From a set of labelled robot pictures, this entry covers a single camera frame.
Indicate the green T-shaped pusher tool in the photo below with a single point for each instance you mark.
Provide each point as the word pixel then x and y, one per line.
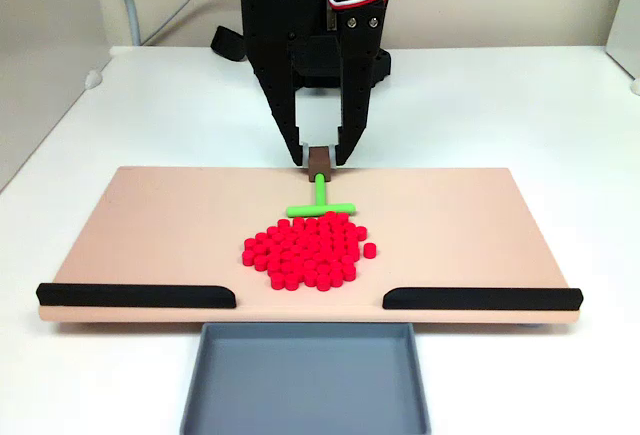
pixel 320 190

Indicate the pile of red cylindrical granules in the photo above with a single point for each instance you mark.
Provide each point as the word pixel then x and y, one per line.
pixel 305 250

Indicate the grey rectangular tray container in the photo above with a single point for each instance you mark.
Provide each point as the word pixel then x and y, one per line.
pixel 305 385

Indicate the black base clamp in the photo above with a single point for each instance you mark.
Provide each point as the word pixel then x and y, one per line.
pixel 227 45

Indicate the single red cylindrical granule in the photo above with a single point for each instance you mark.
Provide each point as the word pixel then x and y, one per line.
pixel 370 250

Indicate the beige flat board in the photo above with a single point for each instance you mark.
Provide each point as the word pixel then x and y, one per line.
pixel 150 235

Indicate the black foam rail strip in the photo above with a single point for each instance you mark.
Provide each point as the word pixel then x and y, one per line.
pixel 480 299
pixel 135 296

